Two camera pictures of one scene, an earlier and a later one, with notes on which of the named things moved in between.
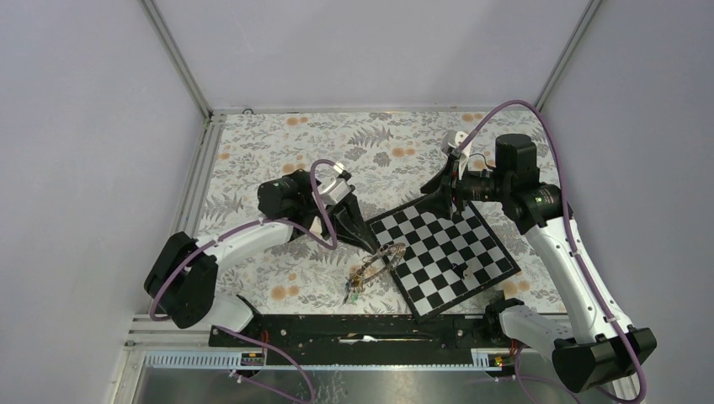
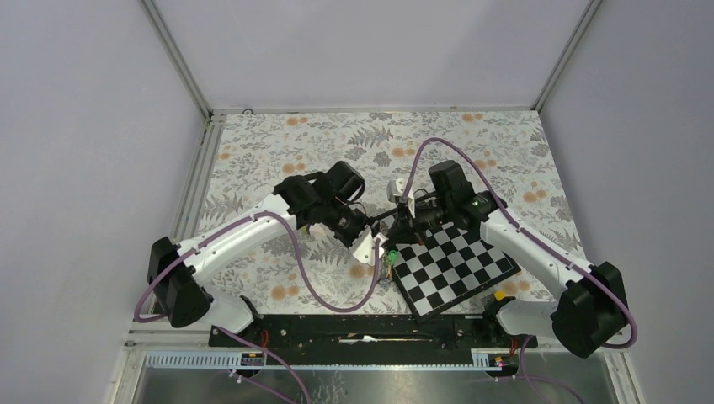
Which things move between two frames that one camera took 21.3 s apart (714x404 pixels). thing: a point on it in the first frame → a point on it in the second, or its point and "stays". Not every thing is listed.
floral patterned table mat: [389, 155] stays
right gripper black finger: [444, 195] → [403, 231]
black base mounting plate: [377, 333] stays
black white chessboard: [446, 261] stays
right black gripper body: [484, 185] → [436, 211]
